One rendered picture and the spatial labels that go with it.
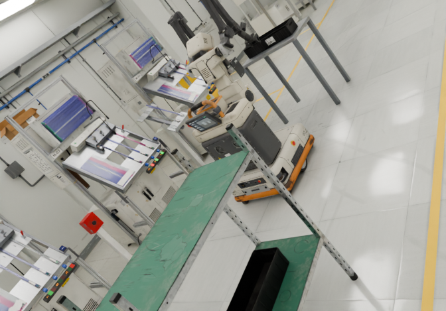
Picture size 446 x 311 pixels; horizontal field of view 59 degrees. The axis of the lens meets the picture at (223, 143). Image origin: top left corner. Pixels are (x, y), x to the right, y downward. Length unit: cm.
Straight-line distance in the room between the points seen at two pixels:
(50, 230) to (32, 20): 303
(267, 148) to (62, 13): 461
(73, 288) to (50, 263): 44
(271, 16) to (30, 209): 525
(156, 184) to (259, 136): 175
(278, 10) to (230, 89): 461
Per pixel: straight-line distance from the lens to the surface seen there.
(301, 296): 193
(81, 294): 398
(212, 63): 323
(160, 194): 450
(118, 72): 515
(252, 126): 308
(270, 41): 403
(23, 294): 356
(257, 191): 334
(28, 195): 565
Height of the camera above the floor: 160
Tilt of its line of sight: 18 degrees down
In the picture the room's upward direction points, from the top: 40 degrees counter-clockwise
